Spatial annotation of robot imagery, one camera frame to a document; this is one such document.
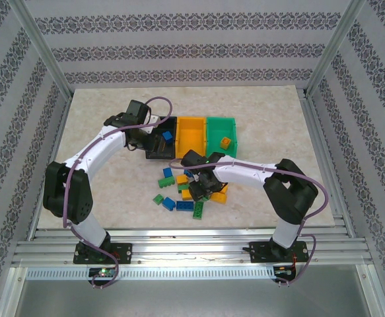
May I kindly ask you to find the yellow long lego brick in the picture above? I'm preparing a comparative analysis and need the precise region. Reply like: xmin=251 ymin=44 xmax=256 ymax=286
xmin=210 ymin=184 xmax=228 ymax=204

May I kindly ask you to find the green long lego brick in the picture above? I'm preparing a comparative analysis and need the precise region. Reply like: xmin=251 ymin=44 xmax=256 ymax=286
xmin=192 ymin=201 xmax=205 ymax=221
xmin=157 ymin=177 xmax=177 ymax=190

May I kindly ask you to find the blue long lego brick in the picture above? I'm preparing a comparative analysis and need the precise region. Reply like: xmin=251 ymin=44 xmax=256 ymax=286
xmin=176 ymin=200 xmax=195 ymax=213

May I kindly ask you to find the black plastic bin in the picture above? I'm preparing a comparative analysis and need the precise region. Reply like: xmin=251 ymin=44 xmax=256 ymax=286
xmin=145 ymin=116 xmax=178 ymax=161

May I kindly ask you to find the yellow plastic bin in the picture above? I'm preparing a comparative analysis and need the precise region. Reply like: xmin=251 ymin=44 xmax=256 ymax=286
xmin=175 ymin=116 xmax=209 ymax=160

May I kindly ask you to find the green plastic bin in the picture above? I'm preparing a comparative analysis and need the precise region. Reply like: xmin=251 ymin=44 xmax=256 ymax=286
xmin=205 ymin=116 xmax=239 ymax=160

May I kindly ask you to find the circuit board with green light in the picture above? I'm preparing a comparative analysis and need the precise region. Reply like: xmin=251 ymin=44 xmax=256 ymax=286
xmin=89 ymin=267 xmax=118 ymax=279

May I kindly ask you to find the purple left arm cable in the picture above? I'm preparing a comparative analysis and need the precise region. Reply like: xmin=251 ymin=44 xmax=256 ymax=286
xmin=61 ymin=96 xmax=175 ymax=289

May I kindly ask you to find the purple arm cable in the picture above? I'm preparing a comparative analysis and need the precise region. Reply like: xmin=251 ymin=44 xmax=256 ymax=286
xmin=168 ymin=158 xmax=330 ymax=289
xmin=61 ymin=96 xmax=175 ymax=289

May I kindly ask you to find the aluminium front rail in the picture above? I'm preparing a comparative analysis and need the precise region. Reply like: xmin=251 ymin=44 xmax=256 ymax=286
xmin=12 ymin=227 xmax=373 ymax=267

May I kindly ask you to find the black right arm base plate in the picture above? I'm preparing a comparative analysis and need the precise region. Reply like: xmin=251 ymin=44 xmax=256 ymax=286
xmin=242 ymin=240 xmax=310 ymax=264

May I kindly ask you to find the grey slotted cable duct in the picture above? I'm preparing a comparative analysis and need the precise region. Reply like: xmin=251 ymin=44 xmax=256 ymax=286
xmin=25 ymin=266 xmax=275 ymax=279

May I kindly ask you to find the aluminium side rail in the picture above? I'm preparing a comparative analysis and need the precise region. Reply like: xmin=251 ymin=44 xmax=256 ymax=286
xmin=302 ymin=88 xmax=358 ymax=238
xmin=26 ymin=95 xmax=76 ymax=240

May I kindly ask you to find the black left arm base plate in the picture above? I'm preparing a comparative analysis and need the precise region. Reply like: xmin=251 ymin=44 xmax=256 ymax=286
xmin=73 ymin=242 xmax=133 ymax=265

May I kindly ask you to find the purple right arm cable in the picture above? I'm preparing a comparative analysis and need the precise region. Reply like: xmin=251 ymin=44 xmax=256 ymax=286
xmin=168 ymin=158 xmax=330 ymax=289

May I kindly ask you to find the aluminium frame post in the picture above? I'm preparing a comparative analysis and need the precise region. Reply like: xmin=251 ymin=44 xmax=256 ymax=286
xmin=7 ymin=0 xmax=75 ymax=100
xmin=305 ymin=0 xmax=376 ymax=97

